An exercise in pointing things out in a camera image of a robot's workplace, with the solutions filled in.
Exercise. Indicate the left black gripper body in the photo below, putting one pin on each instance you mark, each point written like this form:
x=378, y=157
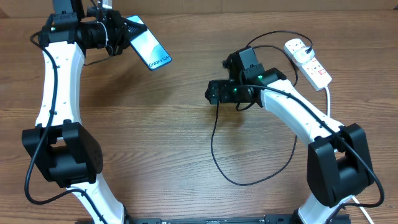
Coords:
x=116, y=38

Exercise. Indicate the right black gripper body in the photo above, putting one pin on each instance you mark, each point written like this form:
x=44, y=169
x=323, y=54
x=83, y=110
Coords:
x=231, y=93

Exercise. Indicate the Galaxy smartphone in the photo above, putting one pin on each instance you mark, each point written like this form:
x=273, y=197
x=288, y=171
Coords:
x=150, y=50

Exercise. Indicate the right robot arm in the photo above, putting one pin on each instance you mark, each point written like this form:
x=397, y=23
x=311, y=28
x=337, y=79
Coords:
x=338, y=163

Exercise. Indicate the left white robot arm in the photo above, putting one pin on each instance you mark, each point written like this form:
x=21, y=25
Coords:
x=59, y=146

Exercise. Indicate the white charger plug adapter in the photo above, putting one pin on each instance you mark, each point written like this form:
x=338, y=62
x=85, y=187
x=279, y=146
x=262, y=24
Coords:
x=303, y=55

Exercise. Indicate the white power strip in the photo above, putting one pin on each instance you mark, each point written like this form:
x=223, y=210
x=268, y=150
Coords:
x=313, y=71

